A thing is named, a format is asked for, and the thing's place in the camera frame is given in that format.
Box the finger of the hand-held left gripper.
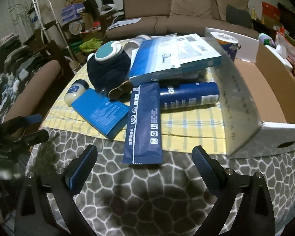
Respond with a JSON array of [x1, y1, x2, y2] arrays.
[[0, 114, 43, 131], [12, 128, 50, 148]]

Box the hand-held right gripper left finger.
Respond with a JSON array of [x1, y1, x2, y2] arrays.
[[15, 144, 99, 236]]

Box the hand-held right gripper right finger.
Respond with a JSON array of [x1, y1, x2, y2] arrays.
[[192, 146, 283, 236]]

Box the long navy printed packet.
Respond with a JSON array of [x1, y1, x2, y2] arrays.
[[122, 81, 163, 166]]

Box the brown padded armrest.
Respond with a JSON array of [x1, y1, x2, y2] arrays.
[[4, 59, 62, 126]]

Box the yellow checked cloth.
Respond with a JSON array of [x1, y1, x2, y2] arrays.
[[43, 39, 227, 154]]

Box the small jar with blue lid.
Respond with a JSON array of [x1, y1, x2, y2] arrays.
[[64, 79, 90, 107]]

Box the blue rectangular box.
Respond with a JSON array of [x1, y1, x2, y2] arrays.
[[71, 88, 130, 140]]

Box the grey cell-patterned blanket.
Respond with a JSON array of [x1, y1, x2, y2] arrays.
[[15, 125, 295, 236]]

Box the pile of clothes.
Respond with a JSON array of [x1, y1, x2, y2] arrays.
[[0, 33, 47, 109]]

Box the large cardboard box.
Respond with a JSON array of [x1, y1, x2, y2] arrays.
[[204, 27, 295, 159]]

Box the navy spray can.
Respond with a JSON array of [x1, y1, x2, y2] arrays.
[[160, 82, 220, 111]]

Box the navy ice bag teal cap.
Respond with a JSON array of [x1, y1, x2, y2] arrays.
[[87, 41, 133, 99]]

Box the green plastic bag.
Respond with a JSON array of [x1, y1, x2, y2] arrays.
[[79, 38, 104, 53]]

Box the round tin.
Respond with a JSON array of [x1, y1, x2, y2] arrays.
[[69, 21, 85, 35]]

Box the potted plant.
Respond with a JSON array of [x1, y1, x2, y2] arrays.
[[8, 1, 40, 30]]

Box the white pole rack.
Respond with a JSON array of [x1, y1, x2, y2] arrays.
[[27, 0, 72, 62]]

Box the stack of blue boxes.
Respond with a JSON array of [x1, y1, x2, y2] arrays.
[[61, 4, 85, 25]]

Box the white box with teal edge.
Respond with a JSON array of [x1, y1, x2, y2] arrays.
[[176, 33, 223, 73]]

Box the blue and white flat box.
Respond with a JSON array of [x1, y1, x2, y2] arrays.
[[128, 33, 183, 85]]

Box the white round cup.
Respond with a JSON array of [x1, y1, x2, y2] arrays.
[[124, 42, 139, 53]]

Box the blue and white tin can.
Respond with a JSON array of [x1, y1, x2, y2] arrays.
[[210, 32, 241, 62]]

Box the white papers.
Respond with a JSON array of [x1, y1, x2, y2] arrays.
[[109, 18, 143, 31]]

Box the white round container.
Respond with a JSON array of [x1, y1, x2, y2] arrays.
[[134, 35, 152, 43]]

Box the dark grey cushion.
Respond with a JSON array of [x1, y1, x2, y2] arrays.
[[226, 4, 253, 29]]

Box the shelf of red boxes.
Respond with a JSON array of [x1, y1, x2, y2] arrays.
[[251, 1, 295, 84]]

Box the brown sofa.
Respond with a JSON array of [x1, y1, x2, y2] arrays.
[[105, 0, 261, 41]]

